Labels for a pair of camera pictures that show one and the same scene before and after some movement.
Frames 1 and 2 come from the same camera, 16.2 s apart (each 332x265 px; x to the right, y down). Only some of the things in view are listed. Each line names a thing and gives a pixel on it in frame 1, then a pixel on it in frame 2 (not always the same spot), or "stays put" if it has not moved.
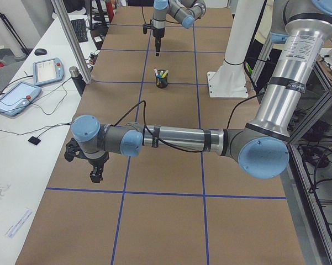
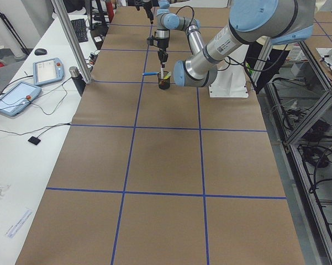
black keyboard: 79,27 stays put
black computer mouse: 40,51 stays put
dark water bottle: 78,79 stays put
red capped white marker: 156,70 to 162,67
